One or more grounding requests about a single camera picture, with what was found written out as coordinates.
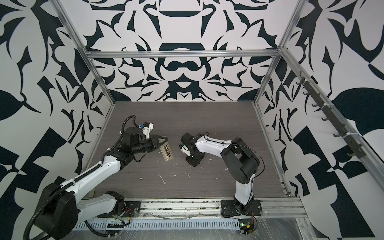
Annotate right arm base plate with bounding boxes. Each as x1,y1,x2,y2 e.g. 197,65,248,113
221,199,263,218

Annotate aluminium frame back bar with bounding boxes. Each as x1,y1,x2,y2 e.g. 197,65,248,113
85,50,278,59

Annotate AAA battery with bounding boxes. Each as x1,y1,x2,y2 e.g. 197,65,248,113
165,149,172,159

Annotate black wall hook rack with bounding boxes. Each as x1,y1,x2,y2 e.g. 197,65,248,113
297,71,367,159

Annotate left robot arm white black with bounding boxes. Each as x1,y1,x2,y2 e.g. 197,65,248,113
23,127,168,240

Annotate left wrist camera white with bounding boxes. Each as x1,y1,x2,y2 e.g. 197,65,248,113
139,122,154,139

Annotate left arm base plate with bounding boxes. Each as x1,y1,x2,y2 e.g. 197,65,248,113
97,201,141,218

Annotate small green circuit board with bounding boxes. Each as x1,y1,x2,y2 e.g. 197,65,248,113
239,218,258,235

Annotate white slotted cable duct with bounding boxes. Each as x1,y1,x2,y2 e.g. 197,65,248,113
89,219,240,231

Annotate black corrugated cable conduit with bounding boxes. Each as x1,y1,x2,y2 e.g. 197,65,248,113
22,179,124,240

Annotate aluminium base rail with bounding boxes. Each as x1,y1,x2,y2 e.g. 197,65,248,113
50,197,308,221

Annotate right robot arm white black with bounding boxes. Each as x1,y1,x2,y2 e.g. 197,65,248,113
179,133,264,215

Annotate white remote control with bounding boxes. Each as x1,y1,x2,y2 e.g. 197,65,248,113
161,142,174,162

